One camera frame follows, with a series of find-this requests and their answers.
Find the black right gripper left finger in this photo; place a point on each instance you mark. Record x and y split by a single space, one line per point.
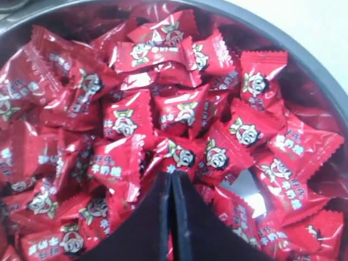
145 234

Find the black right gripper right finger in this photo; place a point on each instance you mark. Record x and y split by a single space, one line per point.
199 233

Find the round steel bowl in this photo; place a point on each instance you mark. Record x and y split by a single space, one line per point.
99 97

